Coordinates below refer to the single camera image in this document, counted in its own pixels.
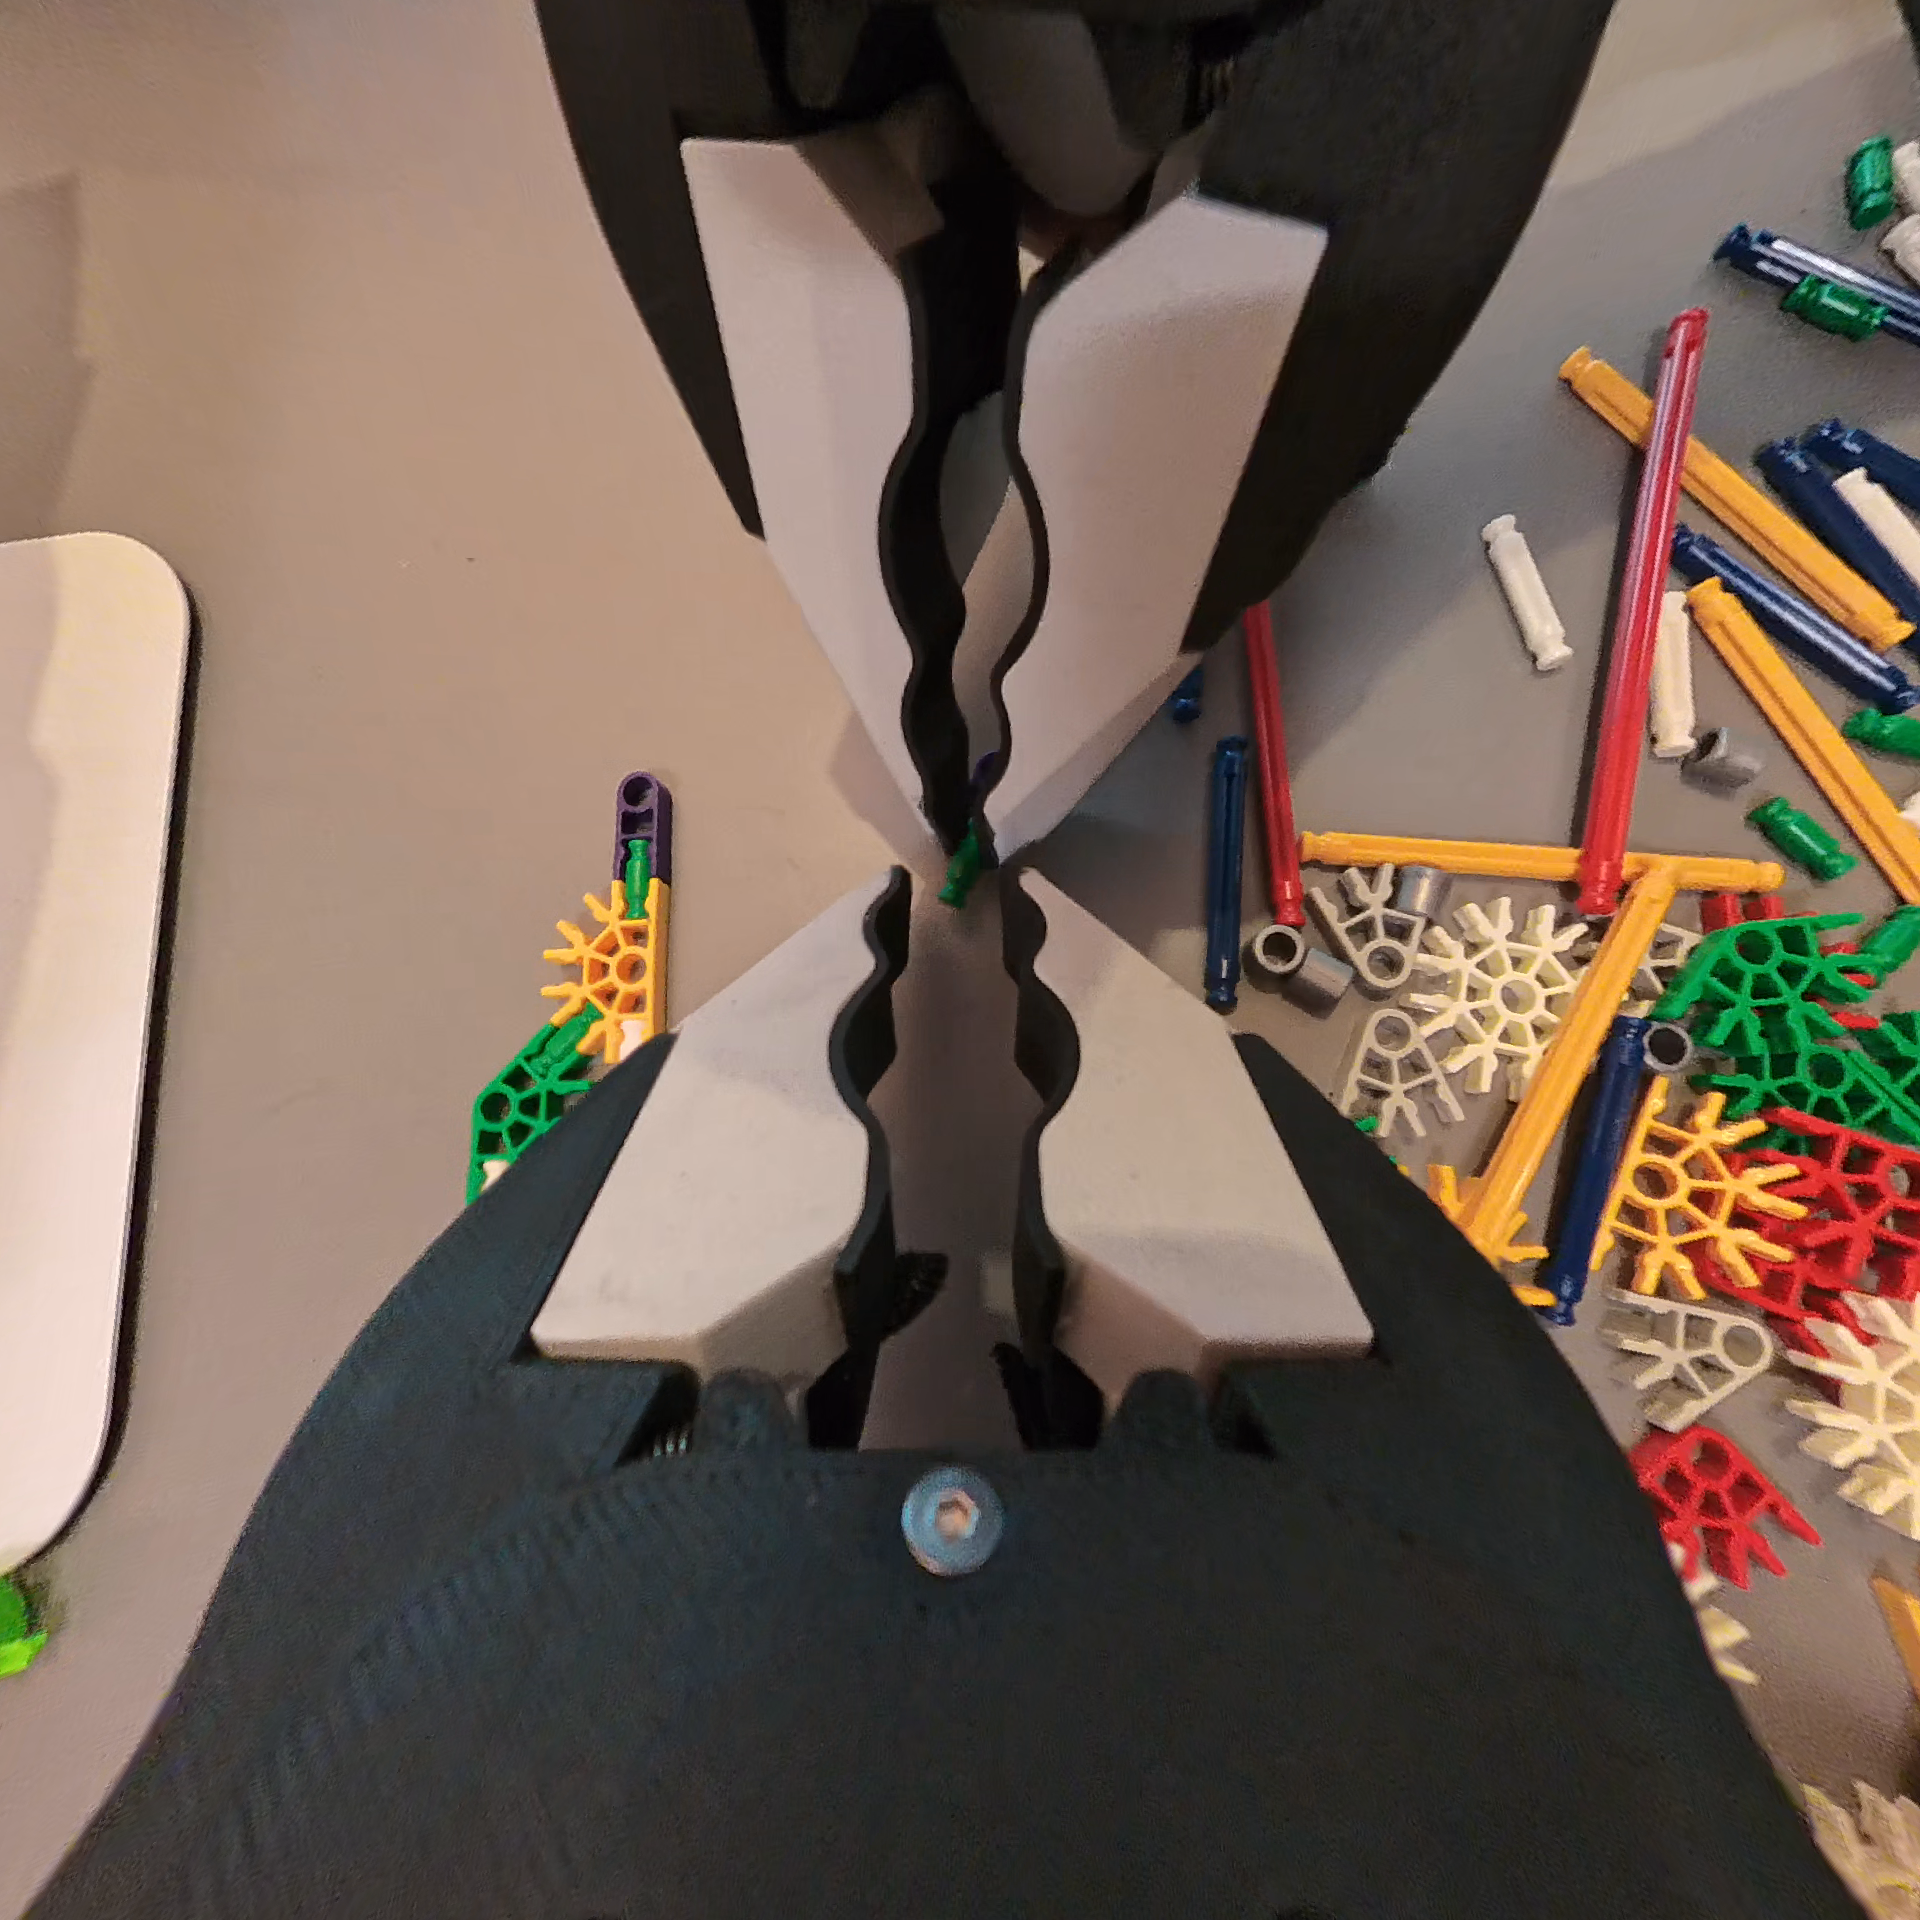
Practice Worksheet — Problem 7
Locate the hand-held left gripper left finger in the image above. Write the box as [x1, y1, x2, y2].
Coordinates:
[531, 867, 951, 1445]

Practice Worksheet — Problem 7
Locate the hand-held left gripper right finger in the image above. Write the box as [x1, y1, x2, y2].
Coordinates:
[994, 867, 1375, 1445]

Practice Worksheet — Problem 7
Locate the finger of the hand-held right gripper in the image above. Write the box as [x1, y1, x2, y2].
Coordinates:
[980, 194, 1330, 860]
[681, 127, 1021, 844]

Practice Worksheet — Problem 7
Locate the pile of colourful toy pieces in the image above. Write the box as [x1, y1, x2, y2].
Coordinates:
[1200, 132, 1920, 1920]

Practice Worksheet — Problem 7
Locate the assembled multicolour toy model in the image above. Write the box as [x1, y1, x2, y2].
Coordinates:
[464, 770, 677, 1203]

